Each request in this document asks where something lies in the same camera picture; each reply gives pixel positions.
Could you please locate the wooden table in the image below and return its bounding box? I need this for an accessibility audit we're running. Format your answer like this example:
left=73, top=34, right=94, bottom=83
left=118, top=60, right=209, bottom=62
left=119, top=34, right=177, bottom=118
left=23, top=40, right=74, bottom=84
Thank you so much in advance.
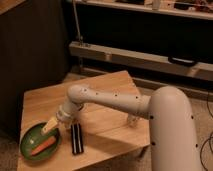
left=17, top=71, right=151, bottom=171

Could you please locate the black cable on floor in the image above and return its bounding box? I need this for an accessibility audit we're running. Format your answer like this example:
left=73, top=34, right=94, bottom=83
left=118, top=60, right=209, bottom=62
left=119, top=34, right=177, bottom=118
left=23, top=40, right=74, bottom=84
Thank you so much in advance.
left=199, top=93, right=213, bottom=171

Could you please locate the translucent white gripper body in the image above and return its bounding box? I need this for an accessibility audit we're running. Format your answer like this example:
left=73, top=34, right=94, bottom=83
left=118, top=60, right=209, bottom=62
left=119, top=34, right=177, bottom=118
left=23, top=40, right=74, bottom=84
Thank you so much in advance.
left=56, top=108, right=74, bottom=129

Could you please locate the metal vertical pole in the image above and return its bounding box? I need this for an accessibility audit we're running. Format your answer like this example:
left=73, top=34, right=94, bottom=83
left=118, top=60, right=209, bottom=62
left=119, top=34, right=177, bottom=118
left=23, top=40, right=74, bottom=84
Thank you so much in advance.
left=72, top=0, right=83, bottom=46

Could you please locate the small white bottle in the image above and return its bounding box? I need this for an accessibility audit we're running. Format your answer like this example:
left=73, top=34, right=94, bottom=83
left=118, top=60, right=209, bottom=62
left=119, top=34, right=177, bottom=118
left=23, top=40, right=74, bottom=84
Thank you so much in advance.
left=127, top=115, right=140, bottom=127

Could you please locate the grey metal rail beam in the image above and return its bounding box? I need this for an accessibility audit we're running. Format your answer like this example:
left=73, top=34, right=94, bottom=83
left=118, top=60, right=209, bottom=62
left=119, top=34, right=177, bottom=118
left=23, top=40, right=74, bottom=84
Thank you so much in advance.
left=69, top=41, right=213, bottom=81

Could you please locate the orange carrot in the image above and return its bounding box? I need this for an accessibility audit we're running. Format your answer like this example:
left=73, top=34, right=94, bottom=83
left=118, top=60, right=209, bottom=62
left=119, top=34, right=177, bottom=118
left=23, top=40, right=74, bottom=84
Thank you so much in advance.
left=31, top=136, right=56, bottom=155

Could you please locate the black handle on beam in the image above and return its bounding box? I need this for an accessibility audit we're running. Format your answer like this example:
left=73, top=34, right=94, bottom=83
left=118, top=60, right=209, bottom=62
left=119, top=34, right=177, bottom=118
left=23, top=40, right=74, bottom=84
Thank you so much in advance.
left=168, top=57, right=198, bottom=67

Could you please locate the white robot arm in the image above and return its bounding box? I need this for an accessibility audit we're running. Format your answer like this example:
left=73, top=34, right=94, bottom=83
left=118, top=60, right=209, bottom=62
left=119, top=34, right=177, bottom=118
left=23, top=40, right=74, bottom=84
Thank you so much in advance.
left=42, top=85, right=202, bottom=171

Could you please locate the black white striped block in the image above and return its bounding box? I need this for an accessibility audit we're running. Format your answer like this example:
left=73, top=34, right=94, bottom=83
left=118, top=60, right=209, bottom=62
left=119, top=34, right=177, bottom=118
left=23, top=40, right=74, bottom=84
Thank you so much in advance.
left=71, top=123, right=84, bottom=155

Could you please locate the translucent tan gripper finger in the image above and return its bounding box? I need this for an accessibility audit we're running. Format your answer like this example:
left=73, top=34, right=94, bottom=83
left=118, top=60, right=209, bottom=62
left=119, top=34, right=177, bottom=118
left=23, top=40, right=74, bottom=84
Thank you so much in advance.
left=41, top=117, right=58, bottom=135

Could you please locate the green ceramic bowl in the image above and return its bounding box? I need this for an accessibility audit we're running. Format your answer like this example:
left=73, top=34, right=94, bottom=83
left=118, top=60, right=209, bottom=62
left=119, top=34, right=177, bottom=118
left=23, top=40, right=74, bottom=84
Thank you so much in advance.
left=20, top=122, right=61, bottom=162

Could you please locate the wooden shelf board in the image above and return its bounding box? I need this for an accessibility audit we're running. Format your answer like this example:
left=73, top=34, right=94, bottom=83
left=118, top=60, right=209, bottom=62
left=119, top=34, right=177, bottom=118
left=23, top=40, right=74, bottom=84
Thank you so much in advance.
left=67, top=0, right=213, bottom=21

